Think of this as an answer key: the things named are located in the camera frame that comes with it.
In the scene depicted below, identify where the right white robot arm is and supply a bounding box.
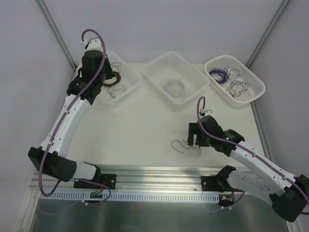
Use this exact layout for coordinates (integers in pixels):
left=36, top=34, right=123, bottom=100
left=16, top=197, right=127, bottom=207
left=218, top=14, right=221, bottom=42
left=187, top=116, right=309, bottom=222

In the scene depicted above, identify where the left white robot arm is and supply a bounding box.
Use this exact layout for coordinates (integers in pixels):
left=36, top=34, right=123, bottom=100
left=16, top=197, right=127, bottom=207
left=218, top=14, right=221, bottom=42
left=28, top=50, right=114, bottom=188

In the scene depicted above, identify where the left white perforated basket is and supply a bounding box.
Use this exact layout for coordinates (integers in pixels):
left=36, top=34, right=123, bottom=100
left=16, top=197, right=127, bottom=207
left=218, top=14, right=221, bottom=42
left=95, top=51, right=142, bottom=105

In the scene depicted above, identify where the white perforated basket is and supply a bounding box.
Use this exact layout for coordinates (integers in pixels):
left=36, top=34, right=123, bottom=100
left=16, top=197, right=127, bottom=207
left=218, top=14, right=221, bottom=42
left=143, top=51, right=210, bottom=109
left=95, top=51, right=142, bottom=105
left=204, top=55, right=266, bottom=107

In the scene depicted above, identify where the middle white perforated basket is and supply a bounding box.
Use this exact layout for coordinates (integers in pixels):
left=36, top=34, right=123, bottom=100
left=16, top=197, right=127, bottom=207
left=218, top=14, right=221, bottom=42
left=143, top=51, right=210, bottom=109

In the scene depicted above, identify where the right white perforated basket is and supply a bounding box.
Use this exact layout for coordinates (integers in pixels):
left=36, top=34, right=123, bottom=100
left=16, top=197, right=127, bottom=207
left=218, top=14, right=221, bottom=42
left=204, top=55, right=266, bottom=107

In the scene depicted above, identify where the brown wire coil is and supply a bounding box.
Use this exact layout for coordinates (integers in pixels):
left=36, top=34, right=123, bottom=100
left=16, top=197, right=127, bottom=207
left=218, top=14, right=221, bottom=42
left=103, top=72, right=123, bottom=87

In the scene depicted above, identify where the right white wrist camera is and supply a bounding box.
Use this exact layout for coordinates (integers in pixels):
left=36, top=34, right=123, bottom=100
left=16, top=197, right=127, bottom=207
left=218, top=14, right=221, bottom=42
left=199, top=109, right=215, bottom=117

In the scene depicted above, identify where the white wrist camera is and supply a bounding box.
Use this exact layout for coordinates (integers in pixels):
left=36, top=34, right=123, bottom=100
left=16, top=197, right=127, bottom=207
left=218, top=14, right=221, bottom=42
left=199, top=109, right=215, bottom=117
left=81, top=38, right=103, bottom=52

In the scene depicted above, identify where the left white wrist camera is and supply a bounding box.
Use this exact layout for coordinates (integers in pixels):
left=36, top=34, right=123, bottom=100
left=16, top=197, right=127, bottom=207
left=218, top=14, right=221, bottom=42
left=81, top=38, right=103, bottom=52

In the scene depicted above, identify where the white wire coil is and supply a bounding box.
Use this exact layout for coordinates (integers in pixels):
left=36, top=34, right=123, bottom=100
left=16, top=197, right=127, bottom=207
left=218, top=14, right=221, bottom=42
left=163, top=79, right=185, bottom=98

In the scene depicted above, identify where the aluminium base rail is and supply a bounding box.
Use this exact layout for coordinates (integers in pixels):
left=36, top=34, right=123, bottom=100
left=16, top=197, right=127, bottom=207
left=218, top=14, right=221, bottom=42
left=30, top=164, right=252, bottom=194

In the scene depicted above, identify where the left aluminium frame post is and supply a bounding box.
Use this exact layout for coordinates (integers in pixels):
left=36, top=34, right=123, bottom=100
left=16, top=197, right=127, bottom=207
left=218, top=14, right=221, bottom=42
left=35, top=0, right=77, bottom=69

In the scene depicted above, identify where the aluminium frame post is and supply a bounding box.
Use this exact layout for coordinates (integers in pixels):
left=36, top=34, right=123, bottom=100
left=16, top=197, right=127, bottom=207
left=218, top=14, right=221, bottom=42
left=35, top=0, right=77, bottom=69
left=246, top=0, right=292, bottom=68

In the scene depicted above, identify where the slotted white cable duct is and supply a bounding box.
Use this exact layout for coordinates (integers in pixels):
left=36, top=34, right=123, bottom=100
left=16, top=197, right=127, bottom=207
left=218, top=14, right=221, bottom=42
left=47, top=190, right=219, bottom=203

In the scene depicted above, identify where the right aluminium frame post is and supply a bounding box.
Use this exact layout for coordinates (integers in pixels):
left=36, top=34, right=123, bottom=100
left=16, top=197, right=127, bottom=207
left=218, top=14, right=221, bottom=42
left=246, top=0, right=292, bottom=68

